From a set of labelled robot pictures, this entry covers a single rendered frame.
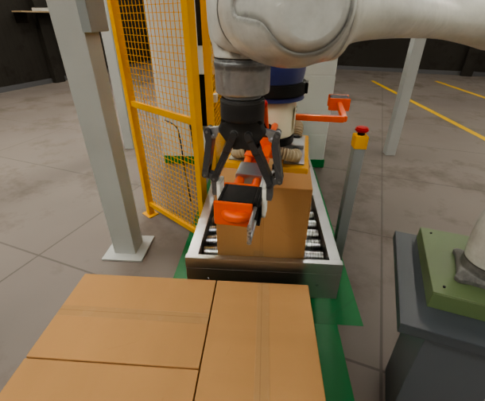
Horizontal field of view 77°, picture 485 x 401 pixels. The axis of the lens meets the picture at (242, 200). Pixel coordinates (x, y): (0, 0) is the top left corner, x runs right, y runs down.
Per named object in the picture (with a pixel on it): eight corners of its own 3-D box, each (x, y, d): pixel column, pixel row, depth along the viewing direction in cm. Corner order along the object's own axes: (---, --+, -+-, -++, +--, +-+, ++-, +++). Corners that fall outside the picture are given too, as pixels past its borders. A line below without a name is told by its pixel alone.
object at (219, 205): (224, 201, 67) (223, 181, 64) (258, 204, 65) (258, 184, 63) (214, 223, 60) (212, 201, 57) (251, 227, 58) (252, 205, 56)
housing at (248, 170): (239, 177, 77) (239, 161, 75) (266, 179, 76) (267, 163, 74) (234, 190, 72) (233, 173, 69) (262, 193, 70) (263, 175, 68)
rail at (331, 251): (291, 134, 345) (292, 118, 335) (296, 134, 344) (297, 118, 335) (324, 292, 146) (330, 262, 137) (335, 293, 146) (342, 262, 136)
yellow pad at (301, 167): (284, 138, 132) (285, 126, 129) (308, 139, 130) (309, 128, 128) (277, 172, 103) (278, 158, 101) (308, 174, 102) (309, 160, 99)
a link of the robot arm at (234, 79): (222, 53, 52) (223, 90, 56) (205, 60, 45) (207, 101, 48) (274, 55, 51) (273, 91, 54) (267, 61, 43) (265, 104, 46)
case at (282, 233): (236, 196, 197) (235, 135, 177) (299, 200, 193) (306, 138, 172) (217, 258, 146) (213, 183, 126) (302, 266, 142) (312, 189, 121)
